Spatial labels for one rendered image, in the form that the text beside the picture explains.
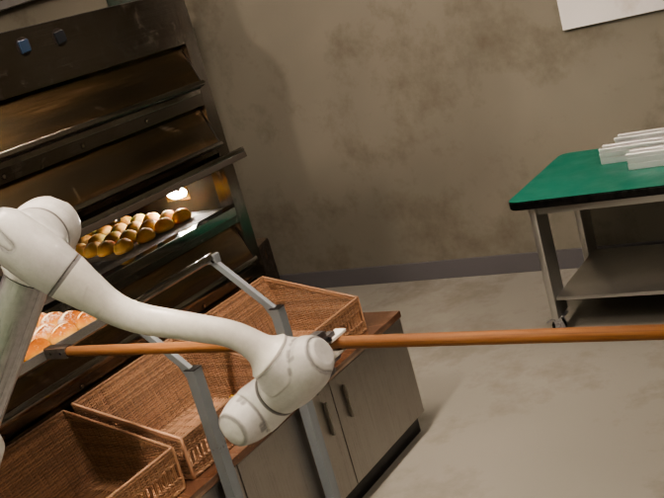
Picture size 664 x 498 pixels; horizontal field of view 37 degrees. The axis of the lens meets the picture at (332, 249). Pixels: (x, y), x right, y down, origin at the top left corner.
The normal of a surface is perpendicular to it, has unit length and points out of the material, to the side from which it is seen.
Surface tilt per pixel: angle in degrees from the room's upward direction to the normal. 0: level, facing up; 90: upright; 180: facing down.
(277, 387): 100
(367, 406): 90
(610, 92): 90
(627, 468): 0
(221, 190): 90
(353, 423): 90
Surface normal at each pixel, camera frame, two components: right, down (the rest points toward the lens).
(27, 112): 0.69, -0.39
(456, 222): -0.48, 0.35
